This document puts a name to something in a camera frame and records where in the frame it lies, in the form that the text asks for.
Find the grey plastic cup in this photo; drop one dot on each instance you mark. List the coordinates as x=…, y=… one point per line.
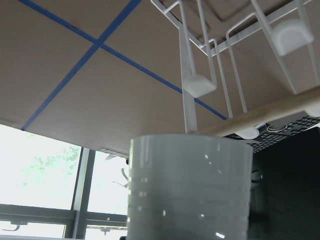
x=188, y=187

